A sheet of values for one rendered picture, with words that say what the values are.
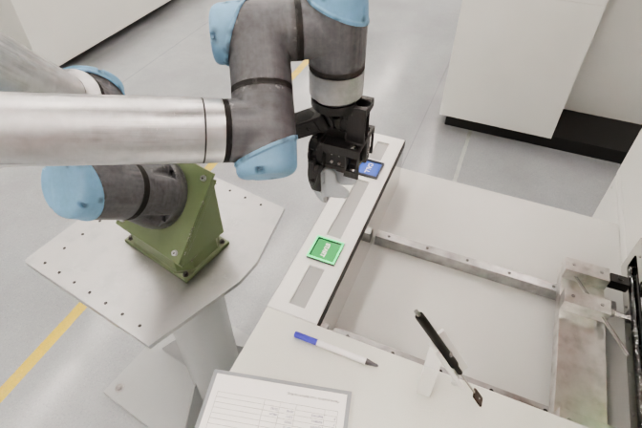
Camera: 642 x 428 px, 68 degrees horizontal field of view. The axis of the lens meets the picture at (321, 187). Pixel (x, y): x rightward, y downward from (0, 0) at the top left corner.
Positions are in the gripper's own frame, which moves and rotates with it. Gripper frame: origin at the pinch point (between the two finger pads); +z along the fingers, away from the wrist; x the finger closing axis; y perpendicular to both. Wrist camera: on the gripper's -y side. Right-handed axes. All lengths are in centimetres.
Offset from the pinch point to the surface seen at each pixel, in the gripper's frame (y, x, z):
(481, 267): 29.9, 17.1, 25.7
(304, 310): 2.4, -13.5, 14.7
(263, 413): 4.1, -31.4, 13.8
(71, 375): -92, -16, 111
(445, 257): 22.1, 17.0, 25.7
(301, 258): -2.8, -3.4, 14.7
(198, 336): -33, -6, 58
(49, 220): -159, 40, 111
